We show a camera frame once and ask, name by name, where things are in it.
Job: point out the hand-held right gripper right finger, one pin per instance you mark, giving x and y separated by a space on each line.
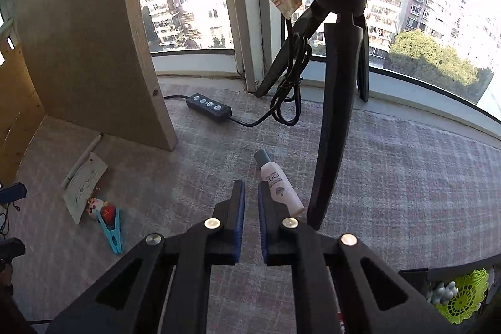
262 224

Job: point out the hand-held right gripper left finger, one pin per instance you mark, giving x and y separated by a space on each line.
240 216

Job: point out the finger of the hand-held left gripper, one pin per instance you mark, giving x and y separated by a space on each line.
11 248
13 192

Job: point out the pink white lotion bottle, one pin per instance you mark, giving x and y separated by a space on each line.
280 189

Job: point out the black container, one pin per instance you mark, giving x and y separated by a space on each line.
450 273

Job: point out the white paper card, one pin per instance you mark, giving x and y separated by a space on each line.
84 187

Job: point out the white pen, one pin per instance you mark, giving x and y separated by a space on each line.
84 158

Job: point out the blue clothespin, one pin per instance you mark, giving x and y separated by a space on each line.
114 240

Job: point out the black tripod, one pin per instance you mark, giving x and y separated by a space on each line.
336 122

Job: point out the light wooden board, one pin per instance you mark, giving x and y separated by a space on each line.
78 25

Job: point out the white green small toy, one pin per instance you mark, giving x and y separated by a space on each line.
442 293

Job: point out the yellow-green plastic shuttlecock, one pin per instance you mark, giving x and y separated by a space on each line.
465 298

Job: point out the white window frame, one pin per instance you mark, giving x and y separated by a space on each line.
250 44

